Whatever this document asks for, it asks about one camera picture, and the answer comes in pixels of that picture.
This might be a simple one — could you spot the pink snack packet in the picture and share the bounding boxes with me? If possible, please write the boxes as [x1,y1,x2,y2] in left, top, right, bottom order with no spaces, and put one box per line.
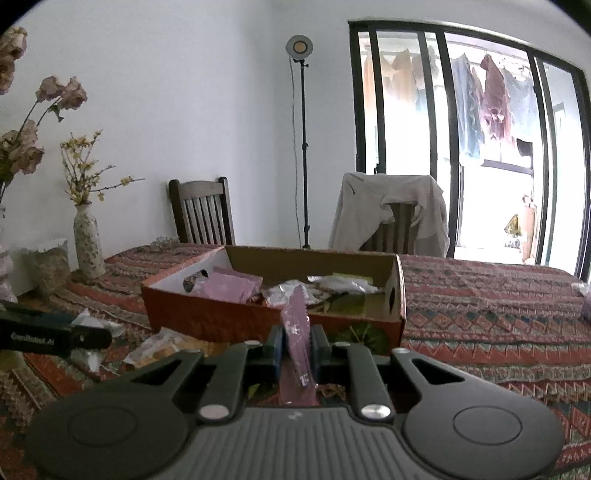
[280,286,318,407]

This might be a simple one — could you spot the clear bag of snacks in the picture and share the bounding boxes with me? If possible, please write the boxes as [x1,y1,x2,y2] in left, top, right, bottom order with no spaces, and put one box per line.
[21,237,71,298]

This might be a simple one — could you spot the white snack packet on table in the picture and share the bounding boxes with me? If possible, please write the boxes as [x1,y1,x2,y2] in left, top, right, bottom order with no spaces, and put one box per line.
[70,309,124,373]

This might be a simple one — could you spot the orange snack packet on table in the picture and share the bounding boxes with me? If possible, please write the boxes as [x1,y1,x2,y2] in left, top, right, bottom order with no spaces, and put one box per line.
[123,327,207,369]

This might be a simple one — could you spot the floral ceramic vase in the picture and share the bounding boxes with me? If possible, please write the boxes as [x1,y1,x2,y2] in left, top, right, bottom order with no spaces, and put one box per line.
[73,203,106,279]

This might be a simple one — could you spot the green pumpkin shaped item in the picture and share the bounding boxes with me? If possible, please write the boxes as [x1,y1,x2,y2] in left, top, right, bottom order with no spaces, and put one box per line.
[335,322,389,355]

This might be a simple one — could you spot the patterned red tablecloth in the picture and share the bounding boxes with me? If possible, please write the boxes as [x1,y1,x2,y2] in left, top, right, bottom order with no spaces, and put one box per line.
[1,243,590,479]

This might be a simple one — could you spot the yellow flower branches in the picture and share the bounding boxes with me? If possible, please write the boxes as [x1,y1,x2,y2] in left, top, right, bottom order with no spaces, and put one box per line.
[60,130,143,206]

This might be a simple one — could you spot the folded floral cloth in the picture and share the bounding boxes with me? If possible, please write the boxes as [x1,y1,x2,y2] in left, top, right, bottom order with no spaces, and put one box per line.
[150,237,181,250]

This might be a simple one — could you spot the pink packet in box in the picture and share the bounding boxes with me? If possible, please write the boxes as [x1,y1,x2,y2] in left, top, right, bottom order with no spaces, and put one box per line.
[190,267,263,304]

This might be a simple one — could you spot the cardboard box orange outside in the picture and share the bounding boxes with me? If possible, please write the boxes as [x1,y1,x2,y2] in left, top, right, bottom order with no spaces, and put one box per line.
[141,246,406,355]

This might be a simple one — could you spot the pink dried flowers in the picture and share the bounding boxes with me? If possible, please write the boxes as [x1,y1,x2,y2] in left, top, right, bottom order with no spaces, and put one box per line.
[0,25,89,204]

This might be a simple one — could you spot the white snack packets in box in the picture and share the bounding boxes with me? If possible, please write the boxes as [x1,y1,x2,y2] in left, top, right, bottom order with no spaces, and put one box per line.
[262,274,383,307]

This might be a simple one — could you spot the chair with grey jacket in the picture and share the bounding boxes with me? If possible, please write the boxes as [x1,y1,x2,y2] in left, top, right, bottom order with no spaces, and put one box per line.
[361,203,417,255]

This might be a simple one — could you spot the dark wooden chair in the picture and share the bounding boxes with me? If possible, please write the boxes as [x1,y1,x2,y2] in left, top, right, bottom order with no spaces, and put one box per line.
[167,177,235,245]

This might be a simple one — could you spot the dark red hanging shirt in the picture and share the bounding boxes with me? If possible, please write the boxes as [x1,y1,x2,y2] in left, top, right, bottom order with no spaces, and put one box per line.
[480,54,512,140]

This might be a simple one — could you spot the grey hanging shirt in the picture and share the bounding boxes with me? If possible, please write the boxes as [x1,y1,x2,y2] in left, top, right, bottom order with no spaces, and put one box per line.
[502,69,539,142]

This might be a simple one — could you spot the tripod lamp stand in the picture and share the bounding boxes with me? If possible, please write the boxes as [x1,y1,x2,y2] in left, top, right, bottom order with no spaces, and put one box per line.
[286,34,314,249]

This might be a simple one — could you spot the black sliding door frame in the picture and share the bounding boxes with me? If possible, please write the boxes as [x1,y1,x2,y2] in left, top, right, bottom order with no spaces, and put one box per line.
[349,20,590,280]

